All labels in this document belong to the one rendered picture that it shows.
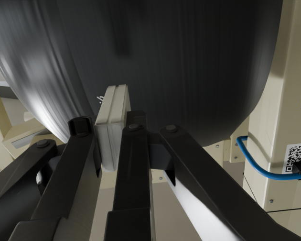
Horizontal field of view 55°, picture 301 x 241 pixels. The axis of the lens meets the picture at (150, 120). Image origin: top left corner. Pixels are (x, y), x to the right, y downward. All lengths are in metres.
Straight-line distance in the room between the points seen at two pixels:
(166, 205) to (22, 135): 2.54
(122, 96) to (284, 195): 0.55
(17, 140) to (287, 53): 0.86
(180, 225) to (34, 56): 3.02
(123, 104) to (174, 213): 3.17
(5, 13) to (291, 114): 0.46
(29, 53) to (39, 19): 0.03
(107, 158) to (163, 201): 3.30
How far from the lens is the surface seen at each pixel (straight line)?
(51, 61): 0.27
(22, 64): 0.29
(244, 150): 0.66
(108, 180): 0.94
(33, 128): 1.04
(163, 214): 3.33
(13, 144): 1.09
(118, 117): 0.15
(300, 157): 0.64
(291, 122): 0.58
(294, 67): 0.53
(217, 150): 0.90
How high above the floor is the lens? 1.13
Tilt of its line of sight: 31 degrees up
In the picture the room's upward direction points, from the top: 174 degrees clockwise
